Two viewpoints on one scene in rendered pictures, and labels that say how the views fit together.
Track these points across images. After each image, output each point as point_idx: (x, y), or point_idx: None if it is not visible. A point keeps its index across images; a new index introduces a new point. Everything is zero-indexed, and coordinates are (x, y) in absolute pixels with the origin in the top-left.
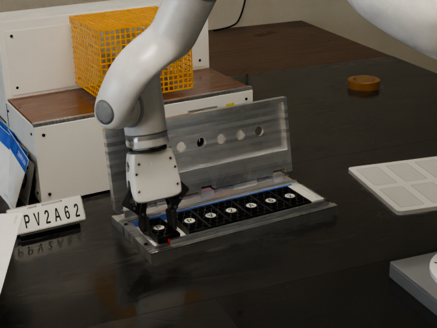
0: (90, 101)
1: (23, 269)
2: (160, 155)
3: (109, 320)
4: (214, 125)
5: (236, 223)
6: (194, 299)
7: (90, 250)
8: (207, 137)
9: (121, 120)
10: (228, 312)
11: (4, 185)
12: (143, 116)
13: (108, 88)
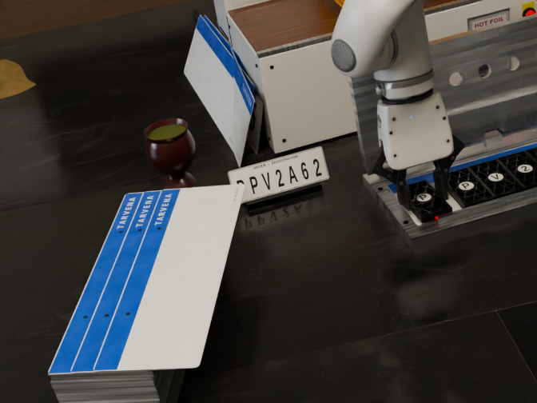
0: (334, 10)
1: (249, 254)
2: (423, 105)
3: (354, 340)
4: (503, 46)
5: (531, 191)
6: (467, 310)
7: (334, 227)
8: (492, 63)
9: (366, 67)
10: (515, 335)
11: (229, 126)
12: (398, 56)
13: (348, 25)
